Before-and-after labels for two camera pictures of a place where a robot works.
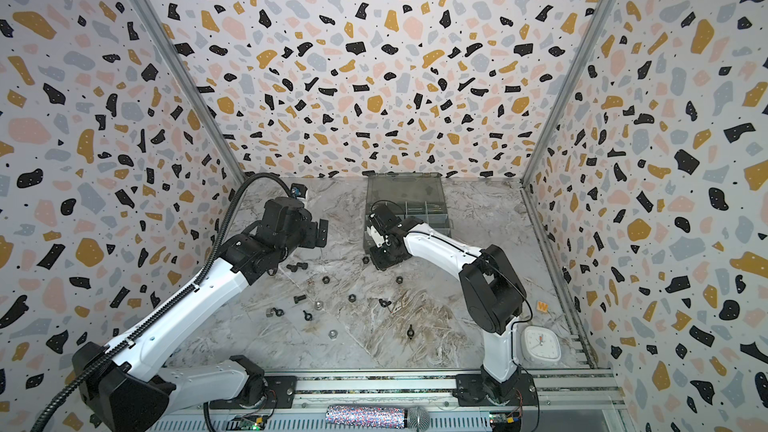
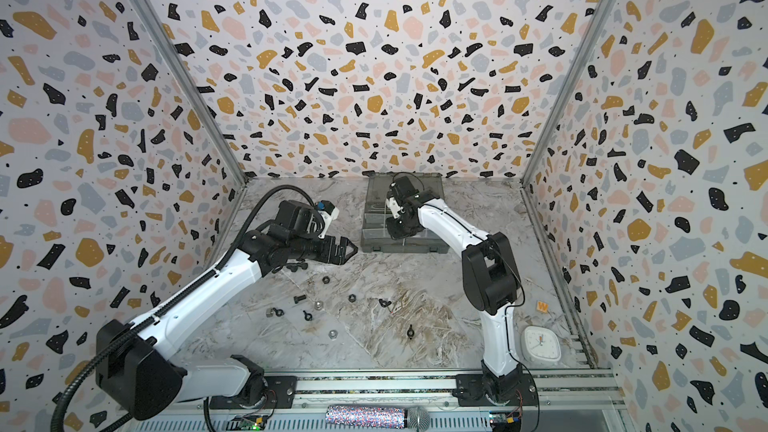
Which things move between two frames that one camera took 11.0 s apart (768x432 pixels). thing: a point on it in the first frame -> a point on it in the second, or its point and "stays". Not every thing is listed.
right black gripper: (377, 246) -> (396, 216)
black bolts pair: (294, 268) stays
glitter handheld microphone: (415, 418) stays
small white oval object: (540, 346) stays
